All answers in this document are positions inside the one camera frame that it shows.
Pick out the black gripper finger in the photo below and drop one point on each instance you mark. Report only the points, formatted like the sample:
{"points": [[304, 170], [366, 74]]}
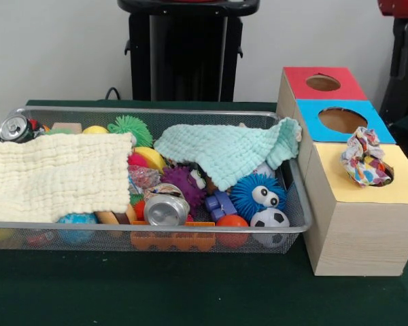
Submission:
{"points": [[398, 44]]}

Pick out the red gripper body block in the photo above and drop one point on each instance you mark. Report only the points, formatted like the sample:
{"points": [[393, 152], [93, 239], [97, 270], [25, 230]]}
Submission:
{"points": [[401, 6]]}

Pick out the colourful patterned cloth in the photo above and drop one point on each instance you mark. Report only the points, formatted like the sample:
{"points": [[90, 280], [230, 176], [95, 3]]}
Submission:
{"points": [[364, 159]]}

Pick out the mint waffle cloth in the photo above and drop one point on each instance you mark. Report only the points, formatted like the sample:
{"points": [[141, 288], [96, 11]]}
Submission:
{"points": [[224, 146]]}

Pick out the wooden box with three holes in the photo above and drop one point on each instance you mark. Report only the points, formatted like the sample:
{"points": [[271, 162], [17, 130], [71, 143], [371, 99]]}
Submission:
{"points": [[360, 231]]}

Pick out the clear mesh bin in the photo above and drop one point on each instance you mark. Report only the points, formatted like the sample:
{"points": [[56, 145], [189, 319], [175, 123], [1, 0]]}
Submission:
{"points": [[105, 242]]}

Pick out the blue spiky toy with eyes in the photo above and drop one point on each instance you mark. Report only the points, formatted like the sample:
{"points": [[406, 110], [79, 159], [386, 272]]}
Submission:
{"points": [[245, 195]]}

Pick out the small soccer ball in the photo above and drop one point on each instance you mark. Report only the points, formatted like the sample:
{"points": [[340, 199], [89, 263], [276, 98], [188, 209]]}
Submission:
{"points": [[270, 217]]}

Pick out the blue toy car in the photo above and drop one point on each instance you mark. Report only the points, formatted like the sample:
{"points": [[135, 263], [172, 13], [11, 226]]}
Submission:
{"points": [[221, 205]]}

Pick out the orange ball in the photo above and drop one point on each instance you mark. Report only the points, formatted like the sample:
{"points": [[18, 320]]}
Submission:
{"points": [[232, 221]]}

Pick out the purple spiky ball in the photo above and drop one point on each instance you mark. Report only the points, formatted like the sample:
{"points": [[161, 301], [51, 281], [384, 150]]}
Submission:
{"points": [[180, 183]]}

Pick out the green spiky ball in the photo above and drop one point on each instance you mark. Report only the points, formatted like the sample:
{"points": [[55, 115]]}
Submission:
{"points": [[129, 126]]}

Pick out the crushed silver can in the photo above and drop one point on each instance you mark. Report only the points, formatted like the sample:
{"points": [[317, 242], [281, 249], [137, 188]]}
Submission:
{"points": [[165, 210]]}

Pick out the dark green table cloth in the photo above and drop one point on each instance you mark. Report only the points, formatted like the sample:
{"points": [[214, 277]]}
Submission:
{"points": [[190, 292]]}

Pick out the cream waffle cloth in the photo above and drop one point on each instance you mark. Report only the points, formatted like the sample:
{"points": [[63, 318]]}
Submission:
{"points": [[54, 176]]}

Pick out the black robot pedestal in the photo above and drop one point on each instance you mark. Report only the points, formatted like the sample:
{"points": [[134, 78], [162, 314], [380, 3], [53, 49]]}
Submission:
{"points": [[177, 68]]}

